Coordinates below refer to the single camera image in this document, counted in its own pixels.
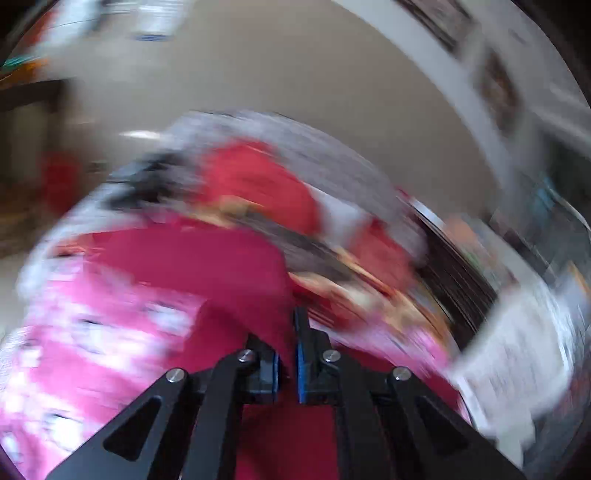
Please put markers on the white upholstered chair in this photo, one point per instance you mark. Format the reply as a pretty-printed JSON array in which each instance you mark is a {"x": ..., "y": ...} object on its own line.
[{"x": 523, "y": 377}]

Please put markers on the pink penguin blanket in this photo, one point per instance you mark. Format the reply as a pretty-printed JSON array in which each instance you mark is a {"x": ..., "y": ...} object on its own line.
[{"x": 93, "y": 339}]

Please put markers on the red heart cushion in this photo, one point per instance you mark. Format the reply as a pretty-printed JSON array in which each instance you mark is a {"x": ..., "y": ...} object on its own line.
[
  {"x": 377, "y": 253},
  {"x": 247, "y": 171}
]

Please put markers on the dark carved bed frame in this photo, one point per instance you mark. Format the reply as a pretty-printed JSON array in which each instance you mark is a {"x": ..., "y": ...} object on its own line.
[{"x": 463, "y": 293}]

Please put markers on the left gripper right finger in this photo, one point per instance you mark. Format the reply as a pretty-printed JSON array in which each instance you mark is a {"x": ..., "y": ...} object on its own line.
[{"x": 389, "y": 425}]

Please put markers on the dark red fleece sweater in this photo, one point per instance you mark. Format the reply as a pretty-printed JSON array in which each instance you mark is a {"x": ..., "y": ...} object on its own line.
[{"x": 246, "y": 290}]

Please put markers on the red yellow patterned blanket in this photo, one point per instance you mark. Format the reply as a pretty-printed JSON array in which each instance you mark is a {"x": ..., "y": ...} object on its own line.
[{"x": 346, "y": 305}]

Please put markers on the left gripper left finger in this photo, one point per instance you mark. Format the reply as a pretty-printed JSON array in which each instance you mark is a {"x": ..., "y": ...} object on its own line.
[{"x": 184, "y": 426}]

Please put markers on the black tripod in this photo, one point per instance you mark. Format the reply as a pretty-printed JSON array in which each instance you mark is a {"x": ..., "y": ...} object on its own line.
[{"x": 152, "y": 180}]

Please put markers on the dark wooden desk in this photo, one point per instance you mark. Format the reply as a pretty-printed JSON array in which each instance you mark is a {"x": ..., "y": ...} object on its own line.
[{"x": 49, "y": 95}]

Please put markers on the red waste bin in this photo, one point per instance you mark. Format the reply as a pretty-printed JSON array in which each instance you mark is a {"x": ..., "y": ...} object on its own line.
[{"x": 60, "y": 181}]

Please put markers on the grey furry cloth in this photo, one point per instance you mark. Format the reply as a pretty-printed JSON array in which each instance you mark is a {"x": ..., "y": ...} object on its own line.
[{"x": 303, "y": 254}]

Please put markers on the floral grey pillow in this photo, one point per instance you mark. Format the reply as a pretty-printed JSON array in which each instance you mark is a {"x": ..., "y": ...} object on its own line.
[{"x": 350, "y": 189}]

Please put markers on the wall calendar poster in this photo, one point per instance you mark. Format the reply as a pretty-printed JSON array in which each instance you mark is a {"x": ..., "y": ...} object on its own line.
[{"x": 159, "y": 20}]

